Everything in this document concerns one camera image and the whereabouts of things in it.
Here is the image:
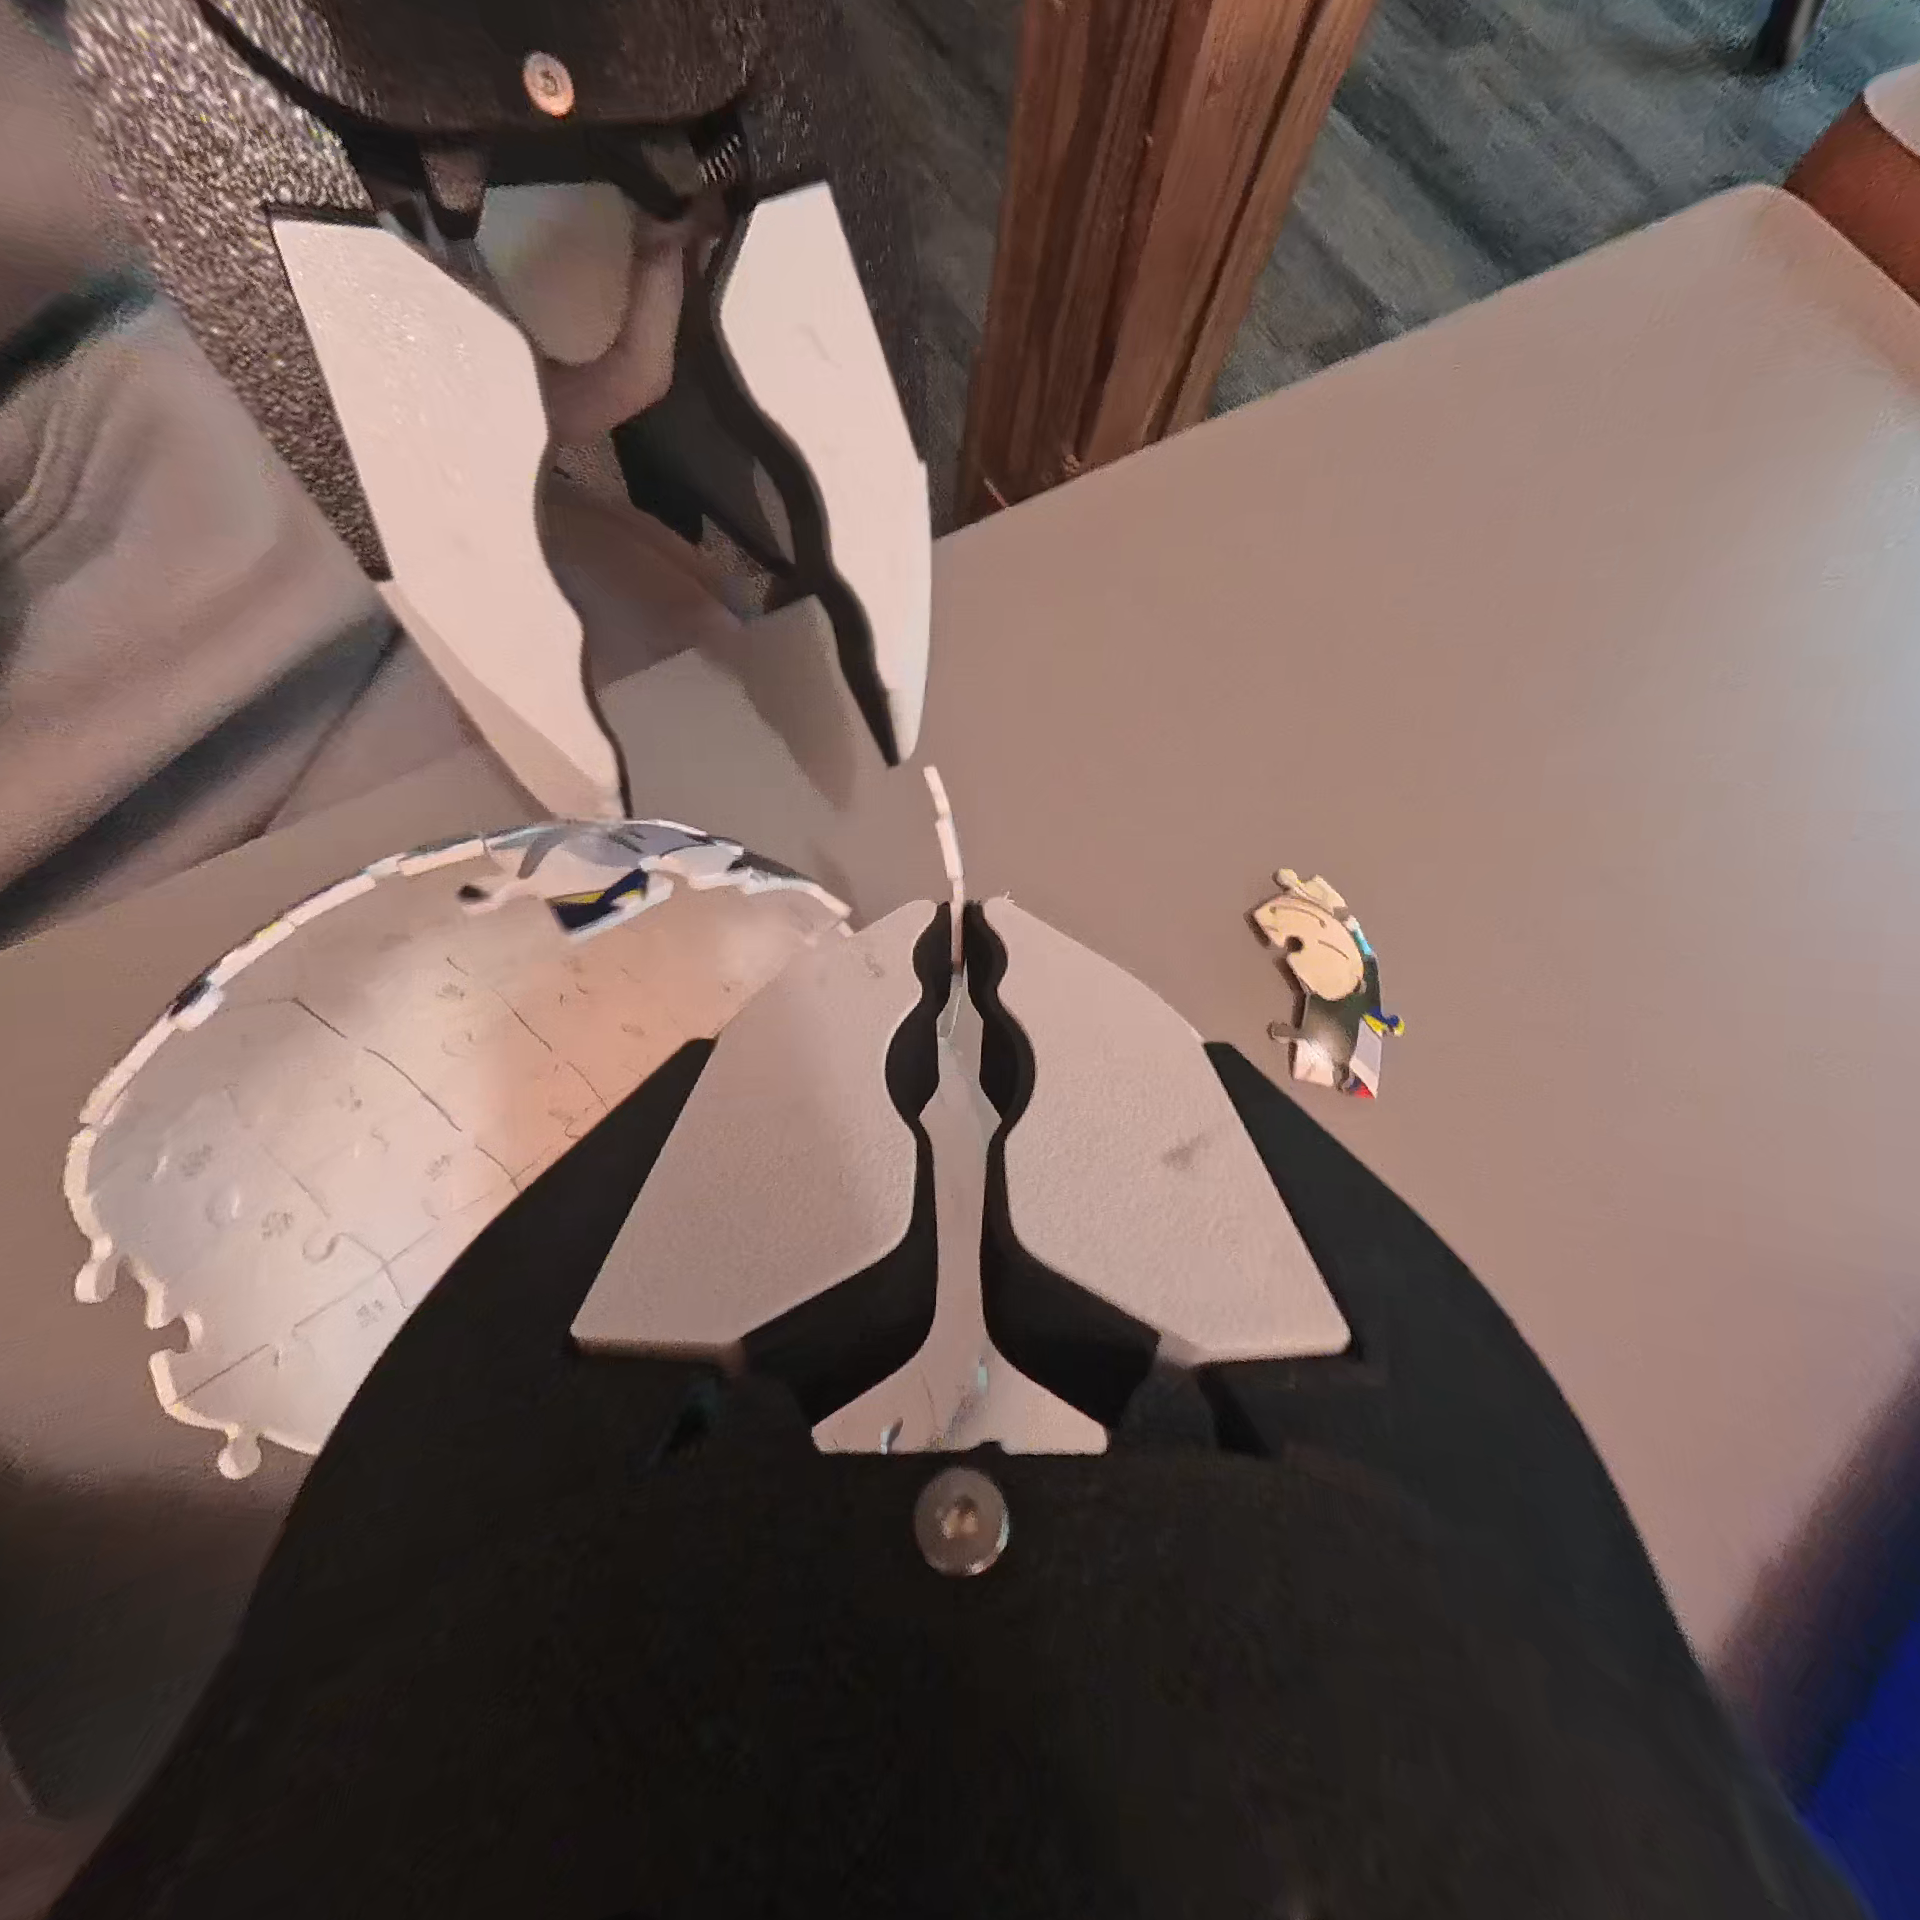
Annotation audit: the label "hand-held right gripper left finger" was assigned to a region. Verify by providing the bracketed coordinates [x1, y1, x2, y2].
[566, 897, 963, 1383]

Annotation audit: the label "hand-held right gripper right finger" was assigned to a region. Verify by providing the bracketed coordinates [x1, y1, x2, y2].
[964, 897, 1355, 1374]

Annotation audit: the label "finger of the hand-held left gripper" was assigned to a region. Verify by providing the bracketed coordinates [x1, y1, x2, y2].
[612, 181, 936, 770]
[267, 209, 633, 826]

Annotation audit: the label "single curved puzzle piece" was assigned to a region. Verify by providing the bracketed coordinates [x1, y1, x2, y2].
[814, 767, 1115, 1456]

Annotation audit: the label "half-built puzzle ball shell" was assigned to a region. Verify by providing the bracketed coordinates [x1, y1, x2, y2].
[63, 817, 856, 1481]

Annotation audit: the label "joined printed puzzle pieces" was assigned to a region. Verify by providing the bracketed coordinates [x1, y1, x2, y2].
[1247, 867, 1408, 1102]

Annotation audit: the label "person's grey clothing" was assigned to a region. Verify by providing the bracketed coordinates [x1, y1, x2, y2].
[0, 0, 465, 946]

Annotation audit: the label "blue plastic bin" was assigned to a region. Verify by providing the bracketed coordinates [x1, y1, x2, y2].
[1791, 1697, 1920, 1920]

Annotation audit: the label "wooden post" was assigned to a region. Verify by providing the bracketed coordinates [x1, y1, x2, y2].
[957, 0, 1379, 528]

